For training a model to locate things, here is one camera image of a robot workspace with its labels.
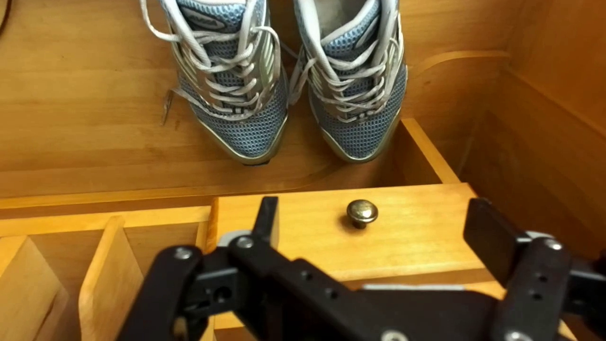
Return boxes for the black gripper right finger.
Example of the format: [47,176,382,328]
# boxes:
[464,199,606,341]

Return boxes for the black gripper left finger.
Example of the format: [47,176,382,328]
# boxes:
[117,197,278,341]

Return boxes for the small wooden drawer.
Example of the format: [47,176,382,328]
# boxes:
[197,118,503,300]

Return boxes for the round metal drawer knob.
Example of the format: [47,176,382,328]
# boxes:
[346,199,378,229]

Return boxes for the wooden desk hutch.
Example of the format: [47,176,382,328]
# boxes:
[0,0,606,339]

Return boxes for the blue grey left sneaker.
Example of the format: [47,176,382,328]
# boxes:
[138,0,288,165]

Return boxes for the blue grey sneaker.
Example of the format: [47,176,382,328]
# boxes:
[138,0,288,165]
[289,0,407,163]

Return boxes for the blue grey right sneaker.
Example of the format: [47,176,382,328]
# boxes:
[289,0,407,163]

